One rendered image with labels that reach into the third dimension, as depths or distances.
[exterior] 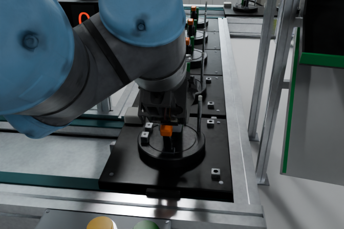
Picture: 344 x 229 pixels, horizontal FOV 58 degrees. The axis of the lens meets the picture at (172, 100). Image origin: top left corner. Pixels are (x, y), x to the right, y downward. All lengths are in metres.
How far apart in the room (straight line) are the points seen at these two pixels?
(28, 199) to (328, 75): 0.58
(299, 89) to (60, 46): 0.52
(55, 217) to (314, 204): 0.51
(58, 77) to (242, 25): 1.62
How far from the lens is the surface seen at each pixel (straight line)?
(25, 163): 0.77
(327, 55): 0.50
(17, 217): 0.63
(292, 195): 0.75
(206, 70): 1.01
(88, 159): 0.73
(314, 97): 0.63
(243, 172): 0.63
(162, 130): 0.53
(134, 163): 0.62
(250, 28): 1.77
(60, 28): 0.17
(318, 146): 0.61
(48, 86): 0.17
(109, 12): 0.28
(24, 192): 0.63
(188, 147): 0.62
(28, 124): 0.30
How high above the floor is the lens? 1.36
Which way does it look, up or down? 28 degrees down
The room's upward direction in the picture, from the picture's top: straight up
